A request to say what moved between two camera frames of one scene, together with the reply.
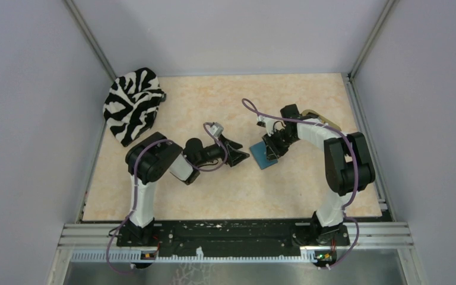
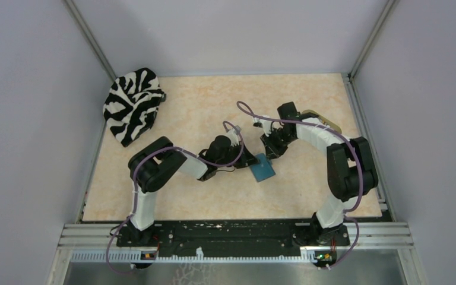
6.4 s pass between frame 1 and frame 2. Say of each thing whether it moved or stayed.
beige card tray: stayed
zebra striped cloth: stayed
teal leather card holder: moved
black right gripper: stayed
